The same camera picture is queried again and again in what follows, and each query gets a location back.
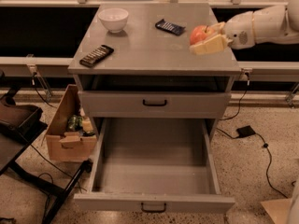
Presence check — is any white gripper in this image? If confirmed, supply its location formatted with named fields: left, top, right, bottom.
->
left=190, top=11, right=255, bottom=55

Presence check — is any red apple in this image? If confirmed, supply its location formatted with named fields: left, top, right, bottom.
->
left=190, top=25, right=215, bottom=45

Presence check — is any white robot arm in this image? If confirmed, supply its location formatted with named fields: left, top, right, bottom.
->
left=190, top=0, right=299, bottom=55

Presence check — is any grey drawer cabinet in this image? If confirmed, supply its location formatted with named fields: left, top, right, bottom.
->
left=69, top=3, right=240, bottom=132

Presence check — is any closed grey upper drawer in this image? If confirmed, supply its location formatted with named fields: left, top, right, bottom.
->
left=78, top=91, right=231, bottom=119

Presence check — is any open grey lower drawer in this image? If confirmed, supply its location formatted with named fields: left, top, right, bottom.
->
left=75, top=118, right=235, bottom=213

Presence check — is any white bowl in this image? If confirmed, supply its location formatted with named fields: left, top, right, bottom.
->
left=98, top=8, right=129, bottom=33

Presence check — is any black snack packet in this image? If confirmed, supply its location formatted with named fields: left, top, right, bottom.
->
left=79, top=45, right=114, bottom=68

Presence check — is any yellow bottle in box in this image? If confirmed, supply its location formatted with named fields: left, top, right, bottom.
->
left=80, top=109, right=93, bottom=133

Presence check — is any green bag in box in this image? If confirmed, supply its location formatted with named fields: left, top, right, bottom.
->
left=66, top=115, right=82, bottom=132

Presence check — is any cardboard box with items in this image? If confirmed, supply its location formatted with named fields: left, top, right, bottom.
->
left=46, top=85, right=96, bottom=162

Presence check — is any cardboard sheet on floor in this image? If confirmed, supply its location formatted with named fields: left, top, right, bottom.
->
left=261, top=199, right=291, bottom=224

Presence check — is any black table stand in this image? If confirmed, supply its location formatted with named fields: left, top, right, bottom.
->
left=0, top=77, right=94, bottom=224

